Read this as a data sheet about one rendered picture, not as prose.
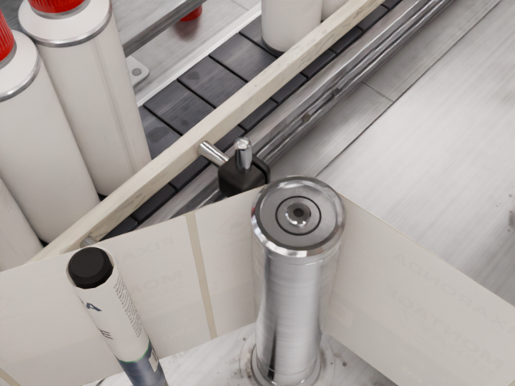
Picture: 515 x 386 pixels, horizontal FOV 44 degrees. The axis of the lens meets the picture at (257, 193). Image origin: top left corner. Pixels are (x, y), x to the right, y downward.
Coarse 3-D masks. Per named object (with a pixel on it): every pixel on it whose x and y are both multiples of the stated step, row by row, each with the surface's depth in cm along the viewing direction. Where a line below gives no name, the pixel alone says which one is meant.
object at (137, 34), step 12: (168, 0) 47; (180, 0) 47; (192, 0) 48; (204, 0) 49; (156, 12) 47; (168, 12) 47; (180, 12) 48; (132, 24) 46; (144, 24) 46; (156, 24) 46; (168, 24) 47; (120, 36) 45; (132, 36) 45; (144, 36) 46; (156, 36) 47; (132, 48) 46
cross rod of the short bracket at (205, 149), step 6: (204, 144) 46; (210, 144) 46; (198, 150) 46; (204, 150) 46; (210, 150) 46; (216, 150) 46; (204, 156) 46; (210, 156) 46; (216, 156) 46; (222, 156) 46; (210, 162) 46; (216, 162) 46; (222, 162) 46
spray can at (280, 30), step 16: (272, 0) 51; (288, 0) 50; (304, 0) 50; (320, 0) 52; (272, 16) 52; (288, 16) 51; (304, 16) 52; (320, 16) 54; (272, 32) 54; (288, 32) 53; (304, 32) 53; (272, 48) 55; (288, 48) 54
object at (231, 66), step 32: (256, 32) 57; (352, 32) 57; (224, 64) 55; (256, 64) 55; (320, 64) 55; (160, 96) 53; (192, 96) 53; (224, 96) 53; (288, 96) 53; (160, 128) 51; (160, 192) 48; (128, 224) 46
